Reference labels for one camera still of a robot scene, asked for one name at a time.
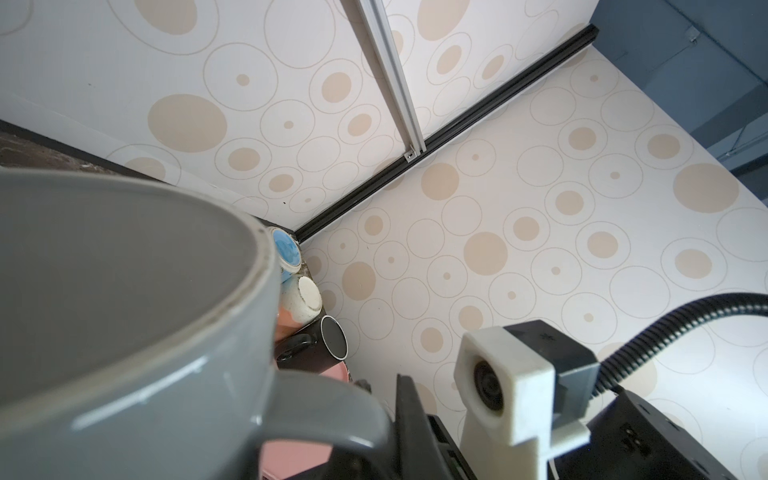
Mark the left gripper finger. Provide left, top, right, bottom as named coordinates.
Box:
left=395, top=375, right=453, bottom=480

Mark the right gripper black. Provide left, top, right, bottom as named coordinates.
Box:
left=425, top=386, right=739, bottom=480

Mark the black mug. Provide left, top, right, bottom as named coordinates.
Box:
left=274, top=315, right=349, bottom=373

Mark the dark grey mug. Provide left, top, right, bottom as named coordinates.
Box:
left=1, top=169, right=397, bottom=479

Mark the cream and salmon mug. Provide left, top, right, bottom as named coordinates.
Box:
left=275, top=276, right=322, bottom=342

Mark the blue butterfly mug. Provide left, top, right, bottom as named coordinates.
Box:
left=268, top=226, right=302, bottom=283

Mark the pink plastic tray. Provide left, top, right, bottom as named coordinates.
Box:
left=252, top=361, right=352, bottom=479

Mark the black corrugated cable right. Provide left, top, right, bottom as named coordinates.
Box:
left=590, top=292, right=768, bottom=398

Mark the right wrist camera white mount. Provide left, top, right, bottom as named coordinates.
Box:
left=454, top=320, right=599, bottom=479

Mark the horizontal aluminium rail back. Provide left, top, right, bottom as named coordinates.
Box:
left=350, top=0, right=427, bottom=163

